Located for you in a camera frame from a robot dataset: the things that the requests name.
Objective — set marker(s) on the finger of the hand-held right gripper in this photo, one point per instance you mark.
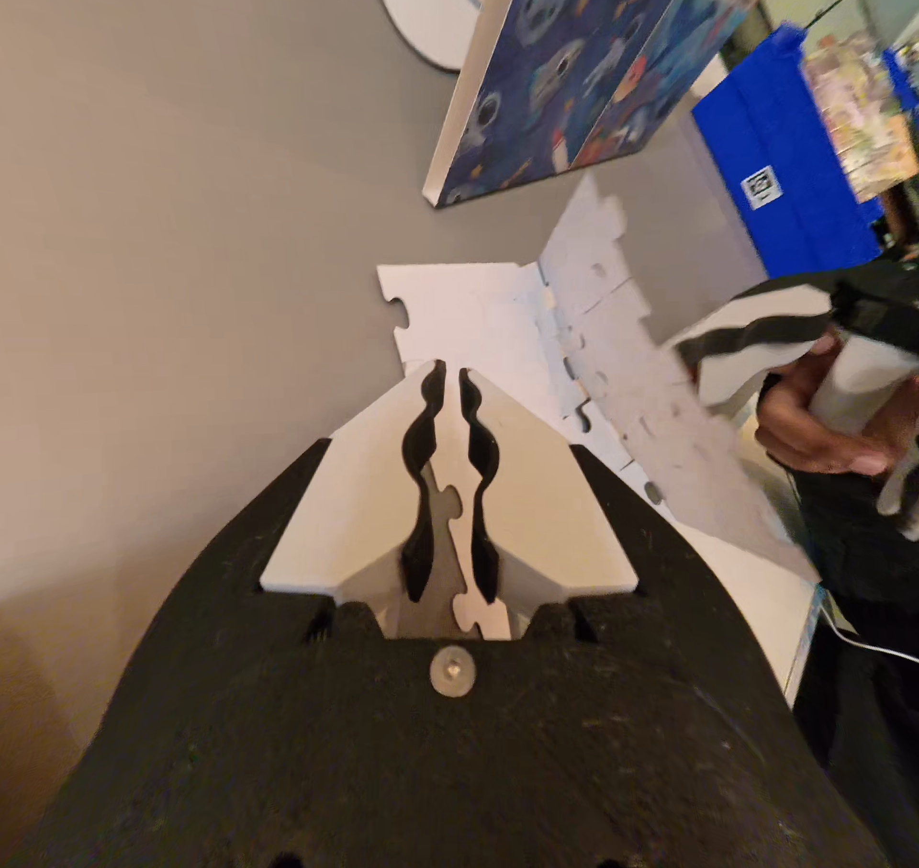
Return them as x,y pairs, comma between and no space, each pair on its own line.
732,379
775,304

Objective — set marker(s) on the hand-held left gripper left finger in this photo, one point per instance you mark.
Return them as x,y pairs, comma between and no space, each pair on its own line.
337,523

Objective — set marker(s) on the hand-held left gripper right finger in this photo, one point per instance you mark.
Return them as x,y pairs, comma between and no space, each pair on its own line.
560,523

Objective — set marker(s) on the person's right hand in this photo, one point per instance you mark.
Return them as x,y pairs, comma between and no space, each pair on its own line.
804,437

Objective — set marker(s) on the blue plastic bin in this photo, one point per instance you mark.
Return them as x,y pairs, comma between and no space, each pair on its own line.
775,128

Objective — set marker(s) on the person in black jacket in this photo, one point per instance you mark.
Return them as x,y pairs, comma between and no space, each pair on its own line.
861,559

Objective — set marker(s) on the illustrated puzzle box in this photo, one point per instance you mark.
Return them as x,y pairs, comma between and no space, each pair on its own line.
574,56

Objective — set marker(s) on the white stand base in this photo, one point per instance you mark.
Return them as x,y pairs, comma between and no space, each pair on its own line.
431,6

